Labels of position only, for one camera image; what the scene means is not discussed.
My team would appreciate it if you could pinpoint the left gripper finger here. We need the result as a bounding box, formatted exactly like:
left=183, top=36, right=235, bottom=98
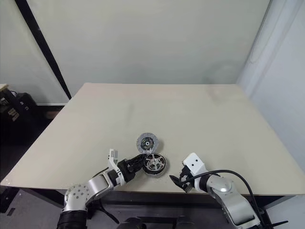
left=129, top=164, right=145, bottom=177
left=127, top=153, right=147, bottom=167

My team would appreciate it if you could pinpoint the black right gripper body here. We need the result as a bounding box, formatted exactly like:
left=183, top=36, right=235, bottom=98
left=178, top=165, right=196, bottom=188

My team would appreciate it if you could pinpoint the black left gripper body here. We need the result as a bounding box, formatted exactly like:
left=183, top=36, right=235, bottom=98
left=117, top=158, right=138, bottom=183

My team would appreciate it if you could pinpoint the spoked black silver rotor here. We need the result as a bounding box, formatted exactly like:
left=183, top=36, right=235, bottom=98
left=143, top=153, right=168, bottom=176

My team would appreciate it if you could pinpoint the grey round housing lid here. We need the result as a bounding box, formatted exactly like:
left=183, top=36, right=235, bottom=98
left=136, top=132, right=159, bottom=154

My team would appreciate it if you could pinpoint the grey round motor housing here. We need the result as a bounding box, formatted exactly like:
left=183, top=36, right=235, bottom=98
left=142, top=152, right=169, bottom=178

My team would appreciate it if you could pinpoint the dark rounded shape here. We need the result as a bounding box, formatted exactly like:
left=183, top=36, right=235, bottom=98
left=118, top=216, right=148, bottom=229

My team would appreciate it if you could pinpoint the black equipment case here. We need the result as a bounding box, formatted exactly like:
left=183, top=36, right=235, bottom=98
left=0, top=89, right=46, bottom=146

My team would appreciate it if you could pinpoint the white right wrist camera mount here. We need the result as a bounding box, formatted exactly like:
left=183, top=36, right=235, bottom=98
left=182, top=152, right=207, bottom=177

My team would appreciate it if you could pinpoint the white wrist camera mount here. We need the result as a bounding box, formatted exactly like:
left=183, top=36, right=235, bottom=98
left=105, top=148, right=125, bottom=187
left=182, top=152, right=207, bottom=177

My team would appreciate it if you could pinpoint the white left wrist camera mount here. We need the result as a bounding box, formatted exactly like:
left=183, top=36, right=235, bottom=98
left=105, top=148, right=125, bottom=187

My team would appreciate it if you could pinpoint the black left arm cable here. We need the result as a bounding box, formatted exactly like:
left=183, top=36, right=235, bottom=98
left=91, top=167, right=110, bottom=178

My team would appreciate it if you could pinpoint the black diagonal wall strip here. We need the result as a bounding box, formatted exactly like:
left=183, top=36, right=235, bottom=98
left=14, top=0, right=72, bottom=100

